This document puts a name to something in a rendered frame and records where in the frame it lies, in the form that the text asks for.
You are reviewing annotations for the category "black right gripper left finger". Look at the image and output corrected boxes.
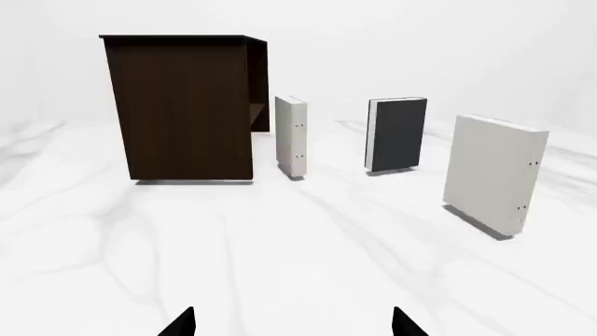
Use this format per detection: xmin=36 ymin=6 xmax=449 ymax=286
xmin=157 ymin=305 xmax=197 ymax=336

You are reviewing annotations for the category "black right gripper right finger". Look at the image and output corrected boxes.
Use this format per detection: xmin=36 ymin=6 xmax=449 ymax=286
xmin=392 ymin=305 xmax=430 ymax=336

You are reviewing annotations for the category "black hardcover book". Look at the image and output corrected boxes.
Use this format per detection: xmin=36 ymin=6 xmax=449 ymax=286
xmin=364 ymin=96 xmax=428 ymax=174

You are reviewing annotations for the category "dark brown wooden cabinet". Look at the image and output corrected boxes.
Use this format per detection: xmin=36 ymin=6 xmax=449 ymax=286
xmin=98 ymin=34 xmax=271 ymax=182

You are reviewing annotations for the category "white ring binder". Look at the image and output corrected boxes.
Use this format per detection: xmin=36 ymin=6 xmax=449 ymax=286
xmin=441 ymin=113 xmax=550 ymax=238
xmin=273 ymin=95 xmax=309 ymax=179

